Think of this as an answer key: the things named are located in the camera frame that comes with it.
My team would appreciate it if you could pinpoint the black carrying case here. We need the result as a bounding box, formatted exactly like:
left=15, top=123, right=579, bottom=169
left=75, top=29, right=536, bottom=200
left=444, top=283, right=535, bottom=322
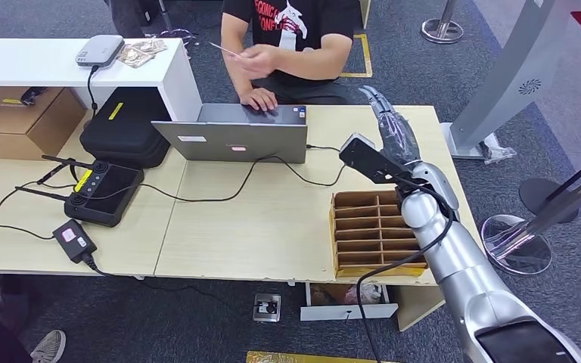
left=79, top=87, right=172, bottom=170

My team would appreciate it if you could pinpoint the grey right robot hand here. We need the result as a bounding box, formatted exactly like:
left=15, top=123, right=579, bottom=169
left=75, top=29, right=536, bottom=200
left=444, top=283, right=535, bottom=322
left=358, top=84, right=422, bottom=167

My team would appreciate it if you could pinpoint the small black gadget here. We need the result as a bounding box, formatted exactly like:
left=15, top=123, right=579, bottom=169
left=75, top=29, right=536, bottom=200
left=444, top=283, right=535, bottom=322
left=20, top=86, right=49, bottom=107

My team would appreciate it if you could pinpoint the black mains cable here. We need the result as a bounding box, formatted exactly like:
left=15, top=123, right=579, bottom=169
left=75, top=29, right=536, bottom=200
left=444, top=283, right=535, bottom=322
left=82, top=253, right=272, bottom=314

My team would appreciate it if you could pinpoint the person's foot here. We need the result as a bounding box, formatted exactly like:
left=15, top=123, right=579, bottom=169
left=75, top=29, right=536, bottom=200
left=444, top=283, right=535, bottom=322
left=30, top=329, right=67, bottom=363

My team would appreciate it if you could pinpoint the grey router box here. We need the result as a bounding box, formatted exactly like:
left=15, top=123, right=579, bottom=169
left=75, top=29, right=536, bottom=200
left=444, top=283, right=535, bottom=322
left=75, top=33, right=126, bottom=69

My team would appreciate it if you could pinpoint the person's left hand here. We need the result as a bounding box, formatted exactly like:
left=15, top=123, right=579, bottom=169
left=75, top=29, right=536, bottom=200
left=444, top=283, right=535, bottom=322
left=240, top=44, right=282, bottom=80

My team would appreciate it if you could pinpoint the brown cardboard box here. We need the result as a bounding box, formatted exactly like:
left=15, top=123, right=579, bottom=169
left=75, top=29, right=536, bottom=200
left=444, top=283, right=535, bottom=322
left=0, top=85, right=89, bottom=161

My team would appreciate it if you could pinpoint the black router cable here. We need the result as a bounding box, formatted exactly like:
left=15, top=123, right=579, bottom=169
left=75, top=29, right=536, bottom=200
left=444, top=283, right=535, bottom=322
left=85, top=65, right=102, bottom=124

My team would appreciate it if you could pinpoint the clear plastic card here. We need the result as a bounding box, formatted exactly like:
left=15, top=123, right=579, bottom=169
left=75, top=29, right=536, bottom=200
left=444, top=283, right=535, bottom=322
left=207, top=41, right=244, bottom=62

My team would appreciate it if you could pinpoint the black remote controller with antennas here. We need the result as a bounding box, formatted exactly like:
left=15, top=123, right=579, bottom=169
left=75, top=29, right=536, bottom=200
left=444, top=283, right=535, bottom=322
left=14, top=154, right=145, bottom=229

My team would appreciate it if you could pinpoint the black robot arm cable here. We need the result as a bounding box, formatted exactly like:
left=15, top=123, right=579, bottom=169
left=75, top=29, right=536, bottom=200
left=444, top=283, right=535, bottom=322
left=356, top=178, right=456, bottom=363

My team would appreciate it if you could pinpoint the person's right hand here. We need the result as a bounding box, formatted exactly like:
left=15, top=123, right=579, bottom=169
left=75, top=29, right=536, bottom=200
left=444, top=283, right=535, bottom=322
left=240, top=87, right=279, bottom=112

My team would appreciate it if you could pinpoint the grey laptop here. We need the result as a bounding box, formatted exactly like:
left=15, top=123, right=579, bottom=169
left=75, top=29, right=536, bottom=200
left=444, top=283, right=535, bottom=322
left=151, top=102, right=309, bottom=166

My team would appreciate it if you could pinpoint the clear plastic wrap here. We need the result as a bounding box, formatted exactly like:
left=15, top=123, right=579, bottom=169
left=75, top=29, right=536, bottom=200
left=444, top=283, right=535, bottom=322
left=478, top=131, right=518, bottom=166

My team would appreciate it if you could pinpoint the white desk shelf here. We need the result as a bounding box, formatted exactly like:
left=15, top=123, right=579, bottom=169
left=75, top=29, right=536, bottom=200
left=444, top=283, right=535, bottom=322
left=0, top=37, right=204, bottom=124

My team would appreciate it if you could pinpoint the crumpled foil packet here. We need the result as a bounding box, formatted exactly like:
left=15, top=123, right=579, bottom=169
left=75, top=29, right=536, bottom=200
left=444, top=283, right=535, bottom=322
left=134, top=39, right=169, bottom=55
left=117, top=45, right=152, bottom=69

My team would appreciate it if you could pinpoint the chrome stanchion with round base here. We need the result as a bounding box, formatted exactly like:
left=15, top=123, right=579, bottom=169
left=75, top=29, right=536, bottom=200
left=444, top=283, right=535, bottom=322
left=421, top=0, right=465, bottom=45
left=480, top=160, right=581, bottom=278

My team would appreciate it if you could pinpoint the black power adapter brick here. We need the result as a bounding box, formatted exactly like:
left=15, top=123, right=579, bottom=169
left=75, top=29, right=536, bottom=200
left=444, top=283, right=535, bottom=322
left=51, top=219, right=99, bottom=265

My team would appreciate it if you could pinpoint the black laptop power cable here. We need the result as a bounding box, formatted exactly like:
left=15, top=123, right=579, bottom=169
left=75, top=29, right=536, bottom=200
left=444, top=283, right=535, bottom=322
left=0, top=144, right=347, bottom=243

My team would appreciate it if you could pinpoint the crumpled plastic bag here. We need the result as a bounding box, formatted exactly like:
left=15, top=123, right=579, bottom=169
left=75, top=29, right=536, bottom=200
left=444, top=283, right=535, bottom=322
left=344, top=283, right=386, bottom=306

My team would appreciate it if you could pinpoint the grey floor socket box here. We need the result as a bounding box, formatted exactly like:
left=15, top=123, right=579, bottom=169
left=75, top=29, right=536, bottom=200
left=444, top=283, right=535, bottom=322
left=252, top=293, right=282, bottom=324

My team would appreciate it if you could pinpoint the white open drawer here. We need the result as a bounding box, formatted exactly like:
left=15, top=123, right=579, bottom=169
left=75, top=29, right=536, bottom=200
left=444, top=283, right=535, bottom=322
left=299, top=281, right=399, bottom=323

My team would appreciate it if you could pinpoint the black stanchion with round base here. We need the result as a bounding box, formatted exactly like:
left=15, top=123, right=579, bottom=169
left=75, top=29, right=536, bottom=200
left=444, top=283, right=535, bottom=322
left=518, top=144, right=581, bottom=225

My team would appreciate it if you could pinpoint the chrome chair base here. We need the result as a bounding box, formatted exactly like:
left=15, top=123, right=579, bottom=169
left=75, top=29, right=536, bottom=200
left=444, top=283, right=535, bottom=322
left=144, top=27, right=199, bottom=47

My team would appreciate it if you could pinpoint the wooden card organizer box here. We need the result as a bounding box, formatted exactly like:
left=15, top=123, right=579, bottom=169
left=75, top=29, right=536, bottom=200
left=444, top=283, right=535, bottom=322
left=328, top=188, right=429, bottom=280

